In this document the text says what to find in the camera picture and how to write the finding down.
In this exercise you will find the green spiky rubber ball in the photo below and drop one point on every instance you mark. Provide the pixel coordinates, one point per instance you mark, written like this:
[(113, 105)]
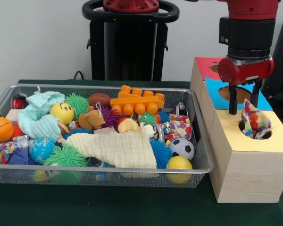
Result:
[(66, 156)]

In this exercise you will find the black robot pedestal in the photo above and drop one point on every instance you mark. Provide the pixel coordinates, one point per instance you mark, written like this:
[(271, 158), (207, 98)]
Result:
[(122, 47)]

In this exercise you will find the black and white soccer ball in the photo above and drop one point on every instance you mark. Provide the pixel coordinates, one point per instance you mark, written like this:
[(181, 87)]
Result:
[(181, 148)]

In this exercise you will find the red robot base mount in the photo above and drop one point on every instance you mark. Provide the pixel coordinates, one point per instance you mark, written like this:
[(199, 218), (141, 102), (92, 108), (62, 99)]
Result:
[(132, 5)]

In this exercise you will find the orange toy basketball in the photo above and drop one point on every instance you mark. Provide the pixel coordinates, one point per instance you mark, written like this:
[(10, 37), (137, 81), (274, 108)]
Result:
[(1, 129)]

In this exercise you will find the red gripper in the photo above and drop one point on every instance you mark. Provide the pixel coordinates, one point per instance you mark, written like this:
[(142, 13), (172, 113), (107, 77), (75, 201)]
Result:
[(245, 70)]

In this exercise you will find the blue globe ball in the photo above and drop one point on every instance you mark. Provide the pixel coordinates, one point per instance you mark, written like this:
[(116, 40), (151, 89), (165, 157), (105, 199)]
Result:
[(41, 150)]

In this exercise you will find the cream muslin cloth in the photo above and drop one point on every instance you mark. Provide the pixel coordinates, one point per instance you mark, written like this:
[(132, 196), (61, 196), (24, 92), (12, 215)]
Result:
[(122, 148)]

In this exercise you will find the mint green muslin cloth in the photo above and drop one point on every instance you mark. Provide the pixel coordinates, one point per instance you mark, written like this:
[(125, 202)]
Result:
[(37, 117)]

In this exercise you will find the shallow mesh bin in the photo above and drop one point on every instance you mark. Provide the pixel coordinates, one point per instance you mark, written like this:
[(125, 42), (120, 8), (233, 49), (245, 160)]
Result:
[(108, 180)]

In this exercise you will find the yellow smiley ball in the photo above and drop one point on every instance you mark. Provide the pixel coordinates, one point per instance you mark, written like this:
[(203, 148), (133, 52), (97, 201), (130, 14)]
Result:
[(61, 114)]

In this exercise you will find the plain yellow ball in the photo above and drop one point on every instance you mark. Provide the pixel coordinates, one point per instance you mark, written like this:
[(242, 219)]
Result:
[(179, 163)]

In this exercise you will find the wooden box with three holes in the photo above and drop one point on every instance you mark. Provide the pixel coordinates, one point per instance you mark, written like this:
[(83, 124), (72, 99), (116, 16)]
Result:
[(250, 179)]

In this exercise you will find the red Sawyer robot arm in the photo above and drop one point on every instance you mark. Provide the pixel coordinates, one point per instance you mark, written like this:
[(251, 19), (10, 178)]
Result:
[(250, 35)]

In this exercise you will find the orange toy building brick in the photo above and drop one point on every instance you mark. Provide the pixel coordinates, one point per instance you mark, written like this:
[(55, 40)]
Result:
[(136, 101)]

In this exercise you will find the colourful polka dot cloth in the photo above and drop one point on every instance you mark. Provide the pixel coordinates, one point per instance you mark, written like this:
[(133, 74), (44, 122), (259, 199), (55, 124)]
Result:
[(179, 128), (255, 120)]

